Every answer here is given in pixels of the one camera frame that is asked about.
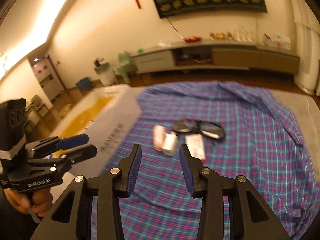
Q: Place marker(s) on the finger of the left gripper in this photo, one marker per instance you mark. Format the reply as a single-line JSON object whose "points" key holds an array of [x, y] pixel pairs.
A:
{"points": [[72, 141], [73, 157]]}

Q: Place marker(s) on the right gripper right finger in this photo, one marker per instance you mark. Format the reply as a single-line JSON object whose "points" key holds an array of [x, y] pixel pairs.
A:
{"points": [[250, 216]]}

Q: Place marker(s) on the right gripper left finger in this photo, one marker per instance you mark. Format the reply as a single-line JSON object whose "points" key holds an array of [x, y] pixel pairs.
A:
{"points": [[70, 216]]}

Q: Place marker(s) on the red white card box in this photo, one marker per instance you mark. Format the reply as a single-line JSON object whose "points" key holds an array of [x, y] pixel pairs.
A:
{"points": [[195, 145]]}

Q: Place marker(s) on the black frame glasses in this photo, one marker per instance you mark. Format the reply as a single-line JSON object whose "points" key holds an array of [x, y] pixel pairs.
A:
{"points": [[209, 129]]}

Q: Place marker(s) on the operator left hand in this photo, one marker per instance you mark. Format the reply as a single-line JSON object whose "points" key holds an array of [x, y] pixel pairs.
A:
{"points": [[40, 203]]}

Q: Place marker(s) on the white foam box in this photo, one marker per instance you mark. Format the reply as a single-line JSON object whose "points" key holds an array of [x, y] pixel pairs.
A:
{"points": [[106, 131]]}

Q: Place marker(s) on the blue plastic basket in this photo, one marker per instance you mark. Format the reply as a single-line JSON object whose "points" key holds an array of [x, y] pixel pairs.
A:
{"points": [[84, 84]]}

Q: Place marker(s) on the white trash bin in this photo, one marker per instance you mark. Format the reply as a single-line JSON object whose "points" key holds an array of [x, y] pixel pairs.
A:
{"points": [[105, 72]]}

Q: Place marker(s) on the small white bottle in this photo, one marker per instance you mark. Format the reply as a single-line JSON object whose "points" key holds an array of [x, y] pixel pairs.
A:
{"points": [[169, 143]]}

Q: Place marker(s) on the blue plaid cloth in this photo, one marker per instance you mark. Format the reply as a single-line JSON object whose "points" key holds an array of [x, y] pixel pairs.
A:
{"points": [[263, 142]]}

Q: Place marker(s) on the green plastic stool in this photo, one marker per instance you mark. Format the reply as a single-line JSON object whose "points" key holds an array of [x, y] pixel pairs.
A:
{"points": [[125, 66]]}

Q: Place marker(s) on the long grey tv cabinet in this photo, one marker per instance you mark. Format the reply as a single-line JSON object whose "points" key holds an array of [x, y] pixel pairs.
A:
{"points": [[223, 54]]}

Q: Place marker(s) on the red fruit plate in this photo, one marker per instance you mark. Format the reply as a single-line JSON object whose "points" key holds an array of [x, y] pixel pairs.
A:
{"points": [[193, 39]]}

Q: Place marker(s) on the white curtain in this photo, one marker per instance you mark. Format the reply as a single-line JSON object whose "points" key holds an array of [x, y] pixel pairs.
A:
{"points": [[307, 40]]}

